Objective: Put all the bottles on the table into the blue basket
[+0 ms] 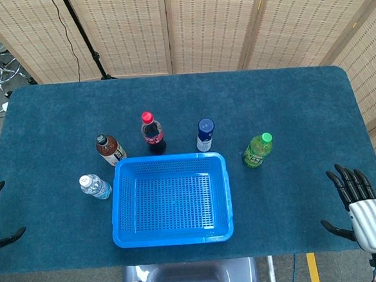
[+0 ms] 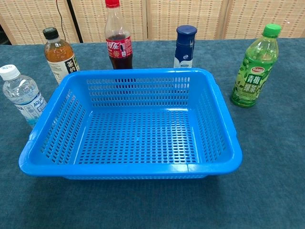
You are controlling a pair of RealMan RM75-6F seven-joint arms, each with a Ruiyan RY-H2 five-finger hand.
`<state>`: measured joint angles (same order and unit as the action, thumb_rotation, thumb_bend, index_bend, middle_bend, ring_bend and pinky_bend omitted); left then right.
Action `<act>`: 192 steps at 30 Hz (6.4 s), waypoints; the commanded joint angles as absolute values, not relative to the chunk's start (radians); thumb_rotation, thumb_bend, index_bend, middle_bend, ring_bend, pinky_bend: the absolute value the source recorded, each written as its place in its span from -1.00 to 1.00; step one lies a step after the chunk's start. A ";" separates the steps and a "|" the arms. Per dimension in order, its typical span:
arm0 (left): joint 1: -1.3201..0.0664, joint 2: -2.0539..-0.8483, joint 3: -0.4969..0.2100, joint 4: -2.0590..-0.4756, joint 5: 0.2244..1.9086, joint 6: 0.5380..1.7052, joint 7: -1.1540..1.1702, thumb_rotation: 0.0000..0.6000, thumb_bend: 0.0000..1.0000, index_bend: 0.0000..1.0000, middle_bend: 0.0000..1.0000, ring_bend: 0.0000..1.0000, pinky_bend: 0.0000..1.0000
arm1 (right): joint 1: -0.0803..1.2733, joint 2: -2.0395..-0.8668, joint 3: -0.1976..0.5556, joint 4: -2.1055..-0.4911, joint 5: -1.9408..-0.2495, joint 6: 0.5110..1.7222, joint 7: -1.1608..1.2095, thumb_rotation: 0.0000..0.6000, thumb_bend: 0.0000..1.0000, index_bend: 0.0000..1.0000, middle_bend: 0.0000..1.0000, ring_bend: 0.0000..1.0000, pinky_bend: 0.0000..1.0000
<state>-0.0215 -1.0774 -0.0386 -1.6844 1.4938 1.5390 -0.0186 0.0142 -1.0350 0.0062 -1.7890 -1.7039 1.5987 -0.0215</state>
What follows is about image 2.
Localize blue white milk bottle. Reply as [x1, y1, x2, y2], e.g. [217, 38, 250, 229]
[173, 25, 198, 69]

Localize brown tea bottle black cap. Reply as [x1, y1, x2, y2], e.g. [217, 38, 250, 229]
[42, 27, 81, 85]

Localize green tea bottle green cap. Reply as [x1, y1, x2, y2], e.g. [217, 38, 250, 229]
[230, 23, 282, 108]

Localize clear Aquafina water bottle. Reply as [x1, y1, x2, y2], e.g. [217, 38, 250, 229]
[0, 64, 48, 129]

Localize blue perforated plastic basket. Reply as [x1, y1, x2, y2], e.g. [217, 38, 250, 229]
[18, 68, 243, 180]

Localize cola bottle red cap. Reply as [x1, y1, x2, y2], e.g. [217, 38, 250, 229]
[104, 0, 133, 70]

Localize teal table cloth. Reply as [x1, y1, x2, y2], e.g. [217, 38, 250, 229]
[0, 38, 305, 229]

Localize bamboo folding screen panel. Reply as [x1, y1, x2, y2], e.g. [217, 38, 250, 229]
[0, 0, 81, 45]
[71, 0, 148, 43]
[145, 0, 230, 41]
[223, 0, 305, 40]

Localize thin black cable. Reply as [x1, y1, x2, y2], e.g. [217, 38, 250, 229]
[56, 0, 67, 44]

